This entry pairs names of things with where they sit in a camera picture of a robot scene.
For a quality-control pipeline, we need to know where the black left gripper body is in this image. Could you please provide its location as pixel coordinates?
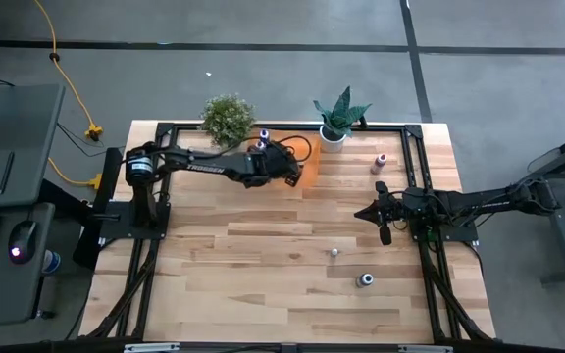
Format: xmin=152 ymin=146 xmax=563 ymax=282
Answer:
xmin=247 ymin=144 xmax=301 ymax=187

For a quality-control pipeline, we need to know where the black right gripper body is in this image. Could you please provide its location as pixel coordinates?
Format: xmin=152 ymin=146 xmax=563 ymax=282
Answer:
xmin=385 ymin=188 xmax=419 ymax=231

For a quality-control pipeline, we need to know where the pink squeeze bottle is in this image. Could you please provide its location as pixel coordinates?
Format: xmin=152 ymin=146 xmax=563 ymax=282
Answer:
xmin=370 ymin=153 xmax=388 ymax=176

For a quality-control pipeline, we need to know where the translucent orange plastic bin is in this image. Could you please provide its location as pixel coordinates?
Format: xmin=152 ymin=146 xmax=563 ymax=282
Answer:
xmin=245 ymin=125 xmax=322 ymax=178

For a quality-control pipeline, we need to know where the white plant pot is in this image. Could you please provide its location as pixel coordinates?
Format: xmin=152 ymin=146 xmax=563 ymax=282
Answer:
xmin=318 ymin=125 xmax=348 ymax=154

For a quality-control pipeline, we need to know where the bushy green plant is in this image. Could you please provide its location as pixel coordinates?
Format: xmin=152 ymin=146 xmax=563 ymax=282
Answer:
xmin=198 ymin=92 xmax=258 ymax=149

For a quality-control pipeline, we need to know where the snake plant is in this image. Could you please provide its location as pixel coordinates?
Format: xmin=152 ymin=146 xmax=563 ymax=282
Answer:
xmin=312 ymin=85 xmax=373 ymax=141

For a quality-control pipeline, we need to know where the blue white water bottle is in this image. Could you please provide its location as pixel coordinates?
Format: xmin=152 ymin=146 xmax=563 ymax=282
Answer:
xmin=41 ymin=248 xmax=62 ymax=275

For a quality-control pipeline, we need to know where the dark grey desk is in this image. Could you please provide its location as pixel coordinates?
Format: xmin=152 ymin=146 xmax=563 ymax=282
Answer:
xmin=0 ymin=82 xmax=67 ymax=328

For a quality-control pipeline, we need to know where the black computer mouse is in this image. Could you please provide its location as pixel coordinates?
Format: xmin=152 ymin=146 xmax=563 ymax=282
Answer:
xmin=7 ymin=219 xmax=39 ymax=266

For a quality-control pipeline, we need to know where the black pen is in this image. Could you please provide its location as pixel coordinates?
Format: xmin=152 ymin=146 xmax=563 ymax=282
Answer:
xmin=0 ymin=150 xmax=16 ymax=195

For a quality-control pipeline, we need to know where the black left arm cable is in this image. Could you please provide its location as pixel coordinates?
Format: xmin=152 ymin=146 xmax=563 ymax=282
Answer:
xmin=280 ymin=134 xmax=314 ymax=164

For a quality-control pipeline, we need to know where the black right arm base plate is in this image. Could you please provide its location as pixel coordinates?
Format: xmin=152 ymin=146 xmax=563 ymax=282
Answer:
xmin=409 ymin=215 xmax=480 ymax=244

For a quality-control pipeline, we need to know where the black metal table frame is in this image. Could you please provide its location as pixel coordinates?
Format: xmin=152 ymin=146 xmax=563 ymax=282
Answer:
xmin=78 ymin=121 xmax=497 ymax=353

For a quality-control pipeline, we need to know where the silver metal bracket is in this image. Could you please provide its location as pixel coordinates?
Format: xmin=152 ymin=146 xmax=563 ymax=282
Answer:
xmin=124 ymin=342 xmax=180 ymax=353
xmin=397 ymin=344 xmax=454 ymax=353

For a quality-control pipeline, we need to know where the black stand cable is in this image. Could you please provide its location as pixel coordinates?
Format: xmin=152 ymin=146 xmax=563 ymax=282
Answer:
xmin=507 ymin=146 xmax=565 ymax=190

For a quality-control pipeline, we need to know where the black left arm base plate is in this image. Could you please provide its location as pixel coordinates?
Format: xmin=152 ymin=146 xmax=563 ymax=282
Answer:
xmin=93 ymin=200 xmax=172 ymax=241

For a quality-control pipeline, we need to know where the yellow extension cord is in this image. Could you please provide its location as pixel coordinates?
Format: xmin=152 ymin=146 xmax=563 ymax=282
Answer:
xmin=32 ymin=0 xmax=105 ymax=191

